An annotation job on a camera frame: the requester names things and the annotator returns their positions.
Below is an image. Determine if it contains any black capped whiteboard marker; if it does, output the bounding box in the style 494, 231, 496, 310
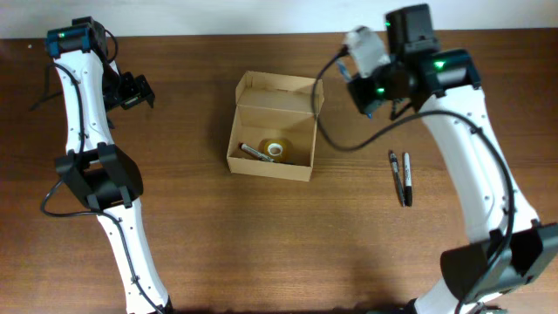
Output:
239, 143, 275, 162

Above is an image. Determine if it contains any brown cardboard box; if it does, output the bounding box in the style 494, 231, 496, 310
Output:
227, 71, 324, 181

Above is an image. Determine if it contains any yellow adhesive tape roll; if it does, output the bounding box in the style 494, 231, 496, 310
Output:
258, 138, 293, 163

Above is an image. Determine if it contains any blue ballpoint pen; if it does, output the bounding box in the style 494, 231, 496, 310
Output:
336, 59, 372, 119

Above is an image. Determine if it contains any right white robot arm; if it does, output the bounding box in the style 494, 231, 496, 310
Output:
344, 4, 557, 313

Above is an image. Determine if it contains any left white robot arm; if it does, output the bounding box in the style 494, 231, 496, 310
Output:
45, 17, 174, 313

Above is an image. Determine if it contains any black ballpoint pen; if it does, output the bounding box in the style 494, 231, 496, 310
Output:
389, 150, 405, 207

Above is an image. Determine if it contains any black permanent marker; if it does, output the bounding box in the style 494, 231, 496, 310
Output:
403, 153, 413, 207

